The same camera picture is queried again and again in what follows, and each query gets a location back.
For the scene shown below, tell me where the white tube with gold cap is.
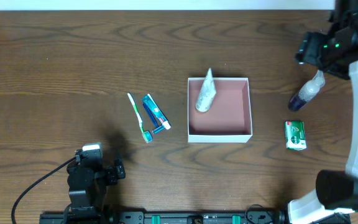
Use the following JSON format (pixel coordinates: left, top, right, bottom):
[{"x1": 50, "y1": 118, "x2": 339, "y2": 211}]
[{"x1": 195, "y1": 68, "x2": 216, "y2": 113}]

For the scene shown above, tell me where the white box with pink interior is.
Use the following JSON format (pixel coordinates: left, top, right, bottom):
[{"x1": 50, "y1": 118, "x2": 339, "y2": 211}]
[{"x1": 188, "y1": 78, "x2": 253, "y2": 143}]

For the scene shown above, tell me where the green and white toothbrush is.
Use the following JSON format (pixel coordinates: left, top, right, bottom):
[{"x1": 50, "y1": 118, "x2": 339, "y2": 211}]
[{"x1": 127, "y1": 93, "x2": 153, "y2": 143}]

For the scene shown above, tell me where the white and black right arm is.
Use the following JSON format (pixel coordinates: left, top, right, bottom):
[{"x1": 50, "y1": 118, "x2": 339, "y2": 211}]
[{"x1": 287, "y1": 6, "x2": 358, "y2": 223}]

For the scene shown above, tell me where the clear bottle with blue liquid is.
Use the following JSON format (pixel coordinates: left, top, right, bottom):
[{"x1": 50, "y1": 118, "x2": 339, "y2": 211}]
[{"x1": 288, "y1": 70, "x2": 325, "y2": 111}]

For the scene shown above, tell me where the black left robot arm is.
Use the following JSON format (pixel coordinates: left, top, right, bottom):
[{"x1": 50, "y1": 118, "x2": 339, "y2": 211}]
[{"x1": 67, "y1": 149, "x2": 126, "y2": 221}]

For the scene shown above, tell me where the teal toothpaste tube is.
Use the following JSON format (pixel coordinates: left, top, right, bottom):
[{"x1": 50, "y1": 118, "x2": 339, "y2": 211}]
[{"x1": 142, "y1": 94, "x2": 171, "y2": 129}]

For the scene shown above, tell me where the green Dettol soap box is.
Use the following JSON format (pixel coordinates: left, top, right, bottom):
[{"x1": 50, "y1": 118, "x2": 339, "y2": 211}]
[{"x1": 284, "y1": 121, "x2": 307, "y2": 151}]

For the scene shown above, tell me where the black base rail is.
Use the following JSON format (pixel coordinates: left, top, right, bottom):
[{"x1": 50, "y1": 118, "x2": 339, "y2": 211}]
[{"x1": 39, "y1": 209, "x2": 289, "y2": 224}]

